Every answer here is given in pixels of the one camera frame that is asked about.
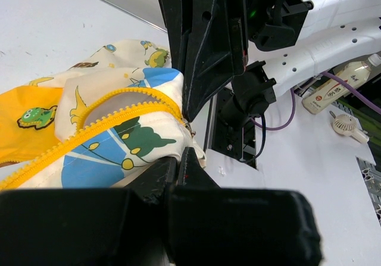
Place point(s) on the white handheld mini fan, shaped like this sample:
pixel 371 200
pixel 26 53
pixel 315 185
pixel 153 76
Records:
pixel 346 125

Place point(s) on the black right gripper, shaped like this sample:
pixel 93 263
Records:
pixel 209 40

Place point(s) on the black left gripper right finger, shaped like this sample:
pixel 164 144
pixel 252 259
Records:
pixel 210 225

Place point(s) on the plastic drink bottle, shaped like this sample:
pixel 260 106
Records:
pixel 354 74

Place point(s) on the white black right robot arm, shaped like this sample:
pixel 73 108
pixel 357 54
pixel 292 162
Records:
pixel 334 31

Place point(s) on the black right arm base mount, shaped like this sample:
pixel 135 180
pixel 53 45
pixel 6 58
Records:
pixel 232 131

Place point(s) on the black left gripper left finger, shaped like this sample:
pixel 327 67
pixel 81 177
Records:
pixel 101 226

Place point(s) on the dinosaur print hooded baby jacket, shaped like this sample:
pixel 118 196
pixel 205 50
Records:
pixel 101 123

